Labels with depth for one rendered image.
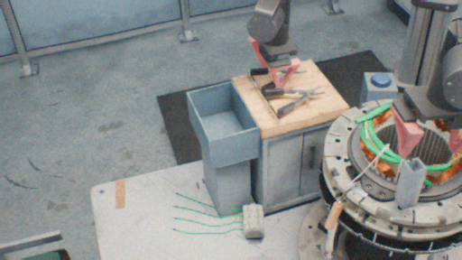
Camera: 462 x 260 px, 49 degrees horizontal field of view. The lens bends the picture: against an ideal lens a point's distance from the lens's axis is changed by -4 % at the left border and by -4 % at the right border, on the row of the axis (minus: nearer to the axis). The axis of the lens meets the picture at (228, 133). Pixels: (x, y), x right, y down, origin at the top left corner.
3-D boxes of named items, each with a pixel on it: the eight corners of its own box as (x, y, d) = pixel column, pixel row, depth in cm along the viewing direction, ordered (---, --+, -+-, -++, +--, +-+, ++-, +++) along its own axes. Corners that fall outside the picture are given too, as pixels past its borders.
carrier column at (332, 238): (327, 262, 113) (337, 200, 99) (322, 253, 115) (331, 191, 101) (337, 258, 113) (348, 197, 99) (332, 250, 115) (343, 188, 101)
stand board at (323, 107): (262, 139, 108) (262, 131, 106) (231, 86, 121) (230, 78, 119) (348, 116, 112) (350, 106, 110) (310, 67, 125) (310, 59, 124)
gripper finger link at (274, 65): (269, 97, 110) (271, 60, 104) (256, 78, 115) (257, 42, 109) (299, 90, 112) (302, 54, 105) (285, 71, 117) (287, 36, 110)
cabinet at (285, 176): (263, 218, 125) (263, 138, 108) (236, 165, 139) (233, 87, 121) (336, 195, 130) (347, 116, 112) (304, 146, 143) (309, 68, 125)
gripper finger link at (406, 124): (441, 169, 73) (463, 117, 67) (396, 173, 72) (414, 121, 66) (421, 137, 78) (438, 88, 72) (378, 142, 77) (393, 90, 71)
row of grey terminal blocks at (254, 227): (264, 243, 120) (264, 232, 117) (244, 244, 120) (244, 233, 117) (263, 209, 127) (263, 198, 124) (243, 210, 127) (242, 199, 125)
